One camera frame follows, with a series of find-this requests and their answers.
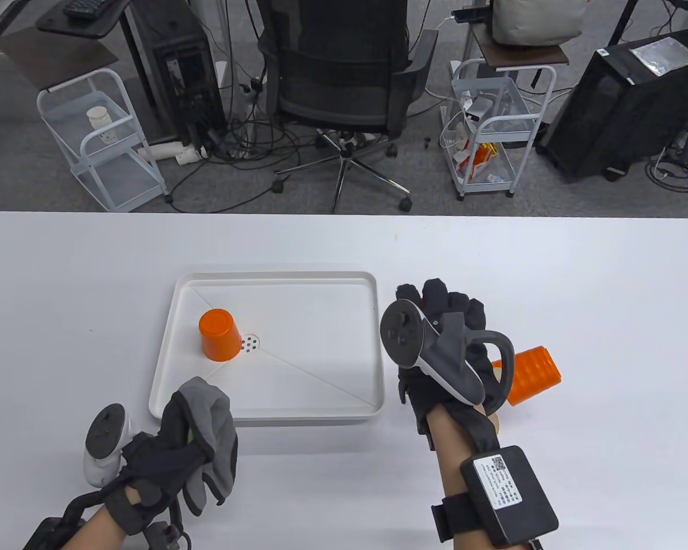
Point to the beige fabric bag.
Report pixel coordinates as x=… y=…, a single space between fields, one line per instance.
x=533 y=23

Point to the black power bank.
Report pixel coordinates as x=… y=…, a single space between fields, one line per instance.
x=470 y=14

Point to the white metal cart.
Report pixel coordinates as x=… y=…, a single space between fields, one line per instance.
x=507 y=121
x=123 y=177

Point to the grey white right controller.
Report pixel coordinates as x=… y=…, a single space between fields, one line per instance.
x=441 y=355

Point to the person's left hand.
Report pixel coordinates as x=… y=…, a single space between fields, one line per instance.
x=155 y=464

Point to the grey white controller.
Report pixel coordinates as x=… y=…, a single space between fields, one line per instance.
x=441 y=355
x=106 y=435

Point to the white power adapter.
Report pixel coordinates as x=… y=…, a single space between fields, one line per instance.
x=479 y=107

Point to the black keyboard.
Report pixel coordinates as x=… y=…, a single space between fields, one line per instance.
x=86 y=7

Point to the white plastic tray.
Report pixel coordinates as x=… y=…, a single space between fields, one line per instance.
x=286 y=298

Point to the black office chair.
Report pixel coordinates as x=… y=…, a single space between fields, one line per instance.
x=344 y=86

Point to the black wrist tracker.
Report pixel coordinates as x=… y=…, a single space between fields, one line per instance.
x=43 y=535
x=510 y=492

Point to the white plastic pipe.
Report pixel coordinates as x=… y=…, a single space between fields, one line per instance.
x=160 y=152

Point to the person's left forearm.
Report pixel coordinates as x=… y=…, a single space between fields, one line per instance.
x=97 y=530

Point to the white plastic bottle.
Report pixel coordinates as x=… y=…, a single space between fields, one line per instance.
x=98 y=117

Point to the green grey hand towel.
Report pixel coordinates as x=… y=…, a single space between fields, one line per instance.
x=212 y=412

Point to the black computer tower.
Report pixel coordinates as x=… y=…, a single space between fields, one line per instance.
x=619 y=114
x=178 y=57

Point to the wooden cup rack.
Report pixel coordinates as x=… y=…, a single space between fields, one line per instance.
x=494 y=423

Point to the grey white left controller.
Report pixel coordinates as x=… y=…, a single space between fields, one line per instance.
x=106 y=435

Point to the black left wrist tracker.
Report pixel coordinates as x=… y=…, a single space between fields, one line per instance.
x=43 y=535

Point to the black right wrist tracker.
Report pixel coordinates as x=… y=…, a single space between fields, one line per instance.
x=510 y=492

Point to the black desk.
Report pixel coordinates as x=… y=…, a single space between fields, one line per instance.
x=92 y=27

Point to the orange snack packet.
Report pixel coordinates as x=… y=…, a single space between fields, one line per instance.
x=481 y=157

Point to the orange cup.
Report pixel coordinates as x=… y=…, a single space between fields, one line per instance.
x=221 y=338
x=536 y=372

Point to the brown wooden board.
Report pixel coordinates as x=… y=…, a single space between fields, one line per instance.
x=522 y=55
x=57 y=60

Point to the person's right hand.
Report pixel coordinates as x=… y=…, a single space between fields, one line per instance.
x=453 y=298

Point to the silver foil bag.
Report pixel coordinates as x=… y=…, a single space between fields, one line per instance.
x=665 y=56

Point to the person's right forearm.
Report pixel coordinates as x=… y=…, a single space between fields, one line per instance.
x=453 y=458

